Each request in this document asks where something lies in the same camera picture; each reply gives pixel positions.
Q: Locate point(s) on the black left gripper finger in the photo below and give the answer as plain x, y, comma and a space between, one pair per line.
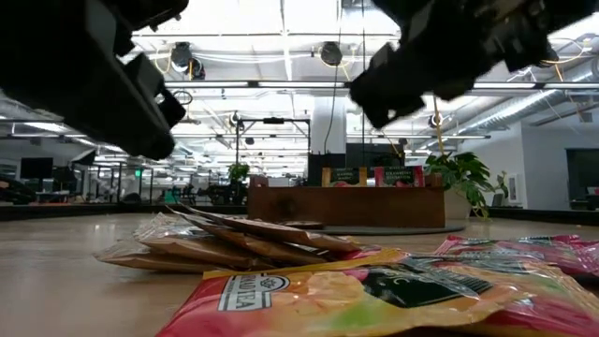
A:
159, 100
117, 112

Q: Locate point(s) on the black background monitor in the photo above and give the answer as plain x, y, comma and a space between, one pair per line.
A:
36, 168

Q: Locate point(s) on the grey laptop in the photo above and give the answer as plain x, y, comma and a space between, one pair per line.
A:
497, 200

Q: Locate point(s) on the wooden tea organizer box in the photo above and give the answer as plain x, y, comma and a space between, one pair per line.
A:
346, 208

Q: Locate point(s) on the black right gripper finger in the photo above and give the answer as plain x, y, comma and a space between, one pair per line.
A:
384, 89
451, 86

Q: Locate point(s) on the black studio softbox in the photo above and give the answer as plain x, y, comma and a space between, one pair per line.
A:
85, 157

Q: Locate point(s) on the long ceiling light bar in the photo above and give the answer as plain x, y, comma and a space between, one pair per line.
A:
271, 136

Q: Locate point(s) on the dark glass doorway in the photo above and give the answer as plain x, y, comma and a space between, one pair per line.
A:
582, 173

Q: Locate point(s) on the grey round woven placemat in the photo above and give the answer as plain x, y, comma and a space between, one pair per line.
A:
398, 230

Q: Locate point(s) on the green potted plant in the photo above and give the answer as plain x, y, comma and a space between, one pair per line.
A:
461, 173

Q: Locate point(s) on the background green plant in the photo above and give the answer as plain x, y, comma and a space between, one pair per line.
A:
238, 172

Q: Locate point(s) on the white building pillar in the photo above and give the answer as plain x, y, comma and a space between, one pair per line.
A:
339, 126

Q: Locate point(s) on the silver ceiling air duct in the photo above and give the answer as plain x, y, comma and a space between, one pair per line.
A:
515, 110

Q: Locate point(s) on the framed wall picture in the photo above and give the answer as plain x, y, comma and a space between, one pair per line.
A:
513, 187

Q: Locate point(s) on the mango tea sachet orange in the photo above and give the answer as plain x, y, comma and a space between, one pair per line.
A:
327, 299
345, 177

